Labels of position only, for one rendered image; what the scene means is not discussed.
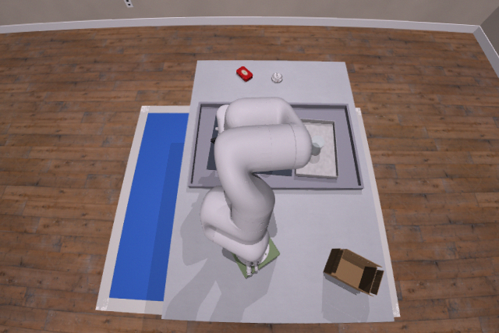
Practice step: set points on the brown cardboard box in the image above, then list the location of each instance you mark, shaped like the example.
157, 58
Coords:
353, 270

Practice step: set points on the dark grey flat mat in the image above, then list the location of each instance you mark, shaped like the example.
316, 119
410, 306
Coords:
211, 162

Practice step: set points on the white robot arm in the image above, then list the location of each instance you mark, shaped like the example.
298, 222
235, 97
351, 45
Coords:
256, 134

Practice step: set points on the red square tin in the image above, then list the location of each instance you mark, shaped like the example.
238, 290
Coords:
244, 73

